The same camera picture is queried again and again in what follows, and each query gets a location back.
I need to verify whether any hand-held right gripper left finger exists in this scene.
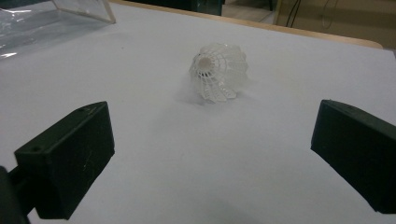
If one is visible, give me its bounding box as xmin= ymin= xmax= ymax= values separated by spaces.
xmin=13 ymin=101 xmax=116 ymax=220

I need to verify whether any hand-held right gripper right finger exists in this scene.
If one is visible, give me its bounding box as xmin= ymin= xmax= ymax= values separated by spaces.
xmin=310 ymin=99 xmax=396 ymax=215

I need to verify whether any clear plastic box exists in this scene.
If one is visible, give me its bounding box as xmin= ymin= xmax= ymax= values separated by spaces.
xmin=0 ymin=0 xmax=117 ymax=60

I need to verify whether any white plastic shuttlecock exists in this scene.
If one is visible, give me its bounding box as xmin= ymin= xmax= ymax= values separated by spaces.
xmin=188 ymin=42 xmax=249 ymax=104

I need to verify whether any thin grey cable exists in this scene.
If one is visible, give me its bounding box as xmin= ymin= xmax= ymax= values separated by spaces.
xmin=320 ymin=0 xmax=340 ymax=31

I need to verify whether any black cable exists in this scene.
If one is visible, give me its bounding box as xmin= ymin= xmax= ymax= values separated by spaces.
xmin=285 ymin=0 xmax=303 ymax=28

